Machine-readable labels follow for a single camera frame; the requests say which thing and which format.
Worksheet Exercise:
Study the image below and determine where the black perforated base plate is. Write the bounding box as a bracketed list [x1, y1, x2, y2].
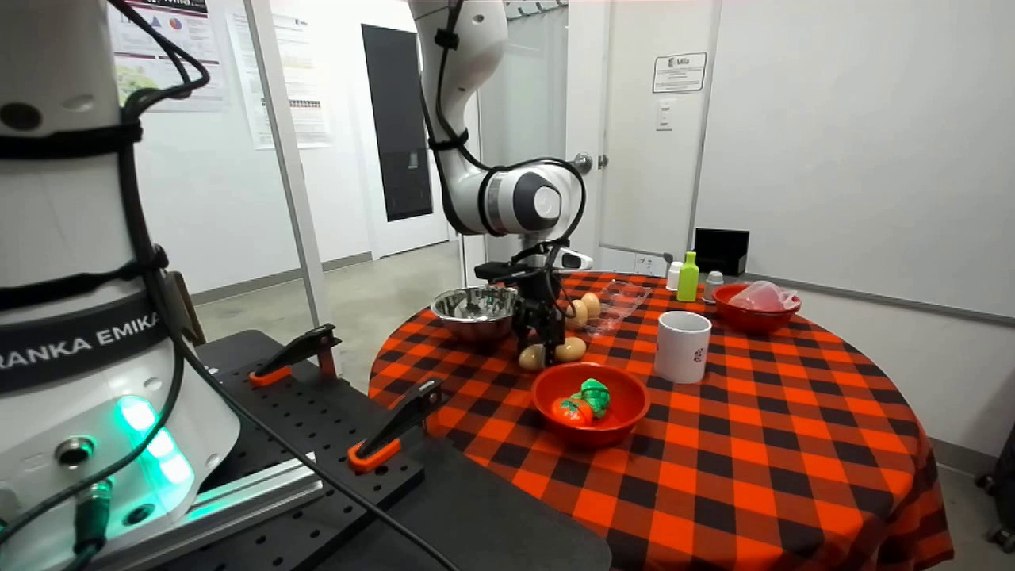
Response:
[157, 366, 426, 571]

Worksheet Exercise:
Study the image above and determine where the orange toy fruit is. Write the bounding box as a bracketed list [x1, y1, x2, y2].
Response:
[554, 397, 593, 425]

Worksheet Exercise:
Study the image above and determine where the green bottle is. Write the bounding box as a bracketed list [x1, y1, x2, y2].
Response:
[676, 251, 701, 304]

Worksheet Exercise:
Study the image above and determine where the black orange clamp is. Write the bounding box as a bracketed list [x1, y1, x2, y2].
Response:
[347, 382, 443, 473]
[247, 324, 341, 391]

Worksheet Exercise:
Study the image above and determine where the black box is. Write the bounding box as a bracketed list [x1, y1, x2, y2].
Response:
[696, 229, 748, 278]

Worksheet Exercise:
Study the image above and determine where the aluminium rail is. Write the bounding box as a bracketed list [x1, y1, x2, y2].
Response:
[89, 462, 324, 571]

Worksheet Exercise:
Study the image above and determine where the white small bottle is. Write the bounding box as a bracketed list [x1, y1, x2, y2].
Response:
[667, 262, 681, 291]

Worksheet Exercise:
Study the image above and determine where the orange black plaid tablecloth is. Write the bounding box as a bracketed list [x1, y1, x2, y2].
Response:
[367, 273, 954, 571]

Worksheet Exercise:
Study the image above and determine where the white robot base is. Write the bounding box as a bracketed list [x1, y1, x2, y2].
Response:
[0, 0, 242, 571]

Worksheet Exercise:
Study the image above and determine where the white mug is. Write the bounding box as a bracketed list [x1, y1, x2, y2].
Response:
[652, 312, 714, 383]

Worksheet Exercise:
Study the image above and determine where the silver metal basin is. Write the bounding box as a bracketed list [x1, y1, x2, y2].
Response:
[433, 286, 518, 343]

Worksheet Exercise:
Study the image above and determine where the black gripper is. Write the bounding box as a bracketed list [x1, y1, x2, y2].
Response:
[476, 242, 593, 358]

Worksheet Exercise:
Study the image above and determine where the pink cloth in bowl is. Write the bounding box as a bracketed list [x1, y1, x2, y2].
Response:
[729, 279, 802, 312]

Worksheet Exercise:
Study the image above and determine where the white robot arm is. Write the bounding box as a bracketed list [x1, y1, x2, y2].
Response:
[407, 0, 589, 366]

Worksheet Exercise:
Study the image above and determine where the white door sign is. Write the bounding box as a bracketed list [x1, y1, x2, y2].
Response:
[649, 50, 708, 95]

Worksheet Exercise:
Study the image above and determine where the wall poster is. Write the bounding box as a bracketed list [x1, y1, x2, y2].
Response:
[107, 0, 225, 115]

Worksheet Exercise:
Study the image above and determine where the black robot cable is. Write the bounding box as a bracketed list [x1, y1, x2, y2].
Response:
[0, 0, 457, 571]

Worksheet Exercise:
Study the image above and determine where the beige egg on table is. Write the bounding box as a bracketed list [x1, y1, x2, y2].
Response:
[554, 338, 586, 361]

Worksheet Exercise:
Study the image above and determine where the door handle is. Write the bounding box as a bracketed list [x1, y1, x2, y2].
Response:
[570, 153, 593, 174]

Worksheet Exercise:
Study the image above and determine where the beige egg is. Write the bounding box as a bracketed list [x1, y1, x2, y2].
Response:
[567, 298, 589, 327]
[554, 338, 586, 361]
[581, 291, 602, 321]
[518, 343, 547, 373]

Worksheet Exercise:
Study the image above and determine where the red bowl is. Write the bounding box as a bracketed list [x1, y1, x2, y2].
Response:
[717, 283, 802, 338]

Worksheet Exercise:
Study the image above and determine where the green toy vegetable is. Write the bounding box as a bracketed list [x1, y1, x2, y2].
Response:
[581, 379, 612, 419]

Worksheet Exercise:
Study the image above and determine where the orange plastic bowl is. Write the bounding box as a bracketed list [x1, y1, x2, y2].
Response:
[529, 361, 649, 447]

